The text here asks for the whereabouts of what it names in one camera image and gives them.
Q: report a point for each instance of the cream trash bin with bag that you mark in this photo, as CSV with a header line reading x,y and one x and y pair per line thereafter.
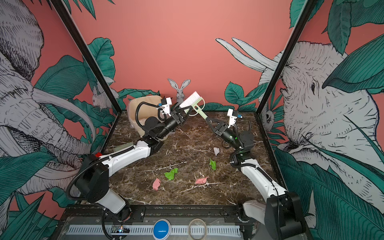
x,y
144,112

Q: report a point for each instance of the pale green dustpan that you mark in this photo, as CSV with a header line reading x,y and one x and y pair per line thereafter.
x,y
122,147

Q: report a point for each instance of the black frame post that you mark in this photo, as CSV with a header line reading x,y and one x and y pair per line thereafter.
x,y
66,18
298,29

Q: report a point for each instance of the pink paper scrap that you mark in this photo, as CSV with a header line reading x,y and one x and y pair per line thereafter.
x,y
201,181
156,184

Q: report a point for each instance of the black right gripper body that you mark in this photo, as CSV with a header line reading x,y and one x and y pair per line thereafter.
x,y
230,137

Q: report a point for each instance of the pale green hand brush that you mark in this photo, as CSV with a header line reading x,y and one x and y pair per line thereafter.
x,y
194,105

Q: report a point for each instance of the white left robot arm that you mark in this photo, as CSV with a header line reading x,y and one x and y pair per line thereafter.
x,y
92,183

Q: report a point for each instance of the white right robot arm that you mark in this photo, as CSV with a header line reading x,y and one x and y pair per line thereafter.
x,y
282,212

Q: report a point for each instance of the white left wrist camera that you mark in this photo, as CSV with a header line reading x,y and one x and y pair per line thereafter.
x,y
165,105

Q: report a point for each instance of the black right frame post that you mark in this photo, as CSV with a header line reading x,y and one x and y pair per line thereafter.
x,y
298,29

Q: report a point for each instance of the small circuit board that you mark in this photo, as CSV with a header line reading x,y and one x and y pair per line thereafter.
x,y
120,229

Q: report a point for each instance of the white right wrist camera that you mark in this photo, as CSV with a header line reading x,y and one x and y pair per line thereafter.
x,y
233,116

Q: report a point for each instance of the white paper scrap centre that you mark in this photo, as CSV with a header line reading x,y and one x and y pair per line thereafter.
x,y
216,151

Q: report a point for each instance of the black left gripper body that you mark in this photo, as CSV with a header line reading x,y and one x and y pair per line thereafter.
x,y
170,125

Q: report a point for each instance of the small green paper scrap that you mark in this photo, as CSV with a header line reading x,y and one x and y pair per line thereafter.
x,y
213,165

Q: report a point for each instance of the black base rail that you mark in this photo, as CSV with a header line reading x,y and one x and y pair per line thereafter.
x,y
230,213

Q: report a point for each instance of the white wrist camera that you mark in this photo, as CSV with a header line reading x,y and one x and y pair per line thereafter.
x,y
233,116
165,105

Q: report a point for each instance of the black left frame post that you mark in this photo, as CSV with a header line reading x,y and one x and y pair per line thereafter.
x,y
66,18

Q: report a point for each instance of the large green paper scrap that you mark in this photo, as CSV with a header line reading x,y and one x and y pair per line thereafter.
x,y
171,175

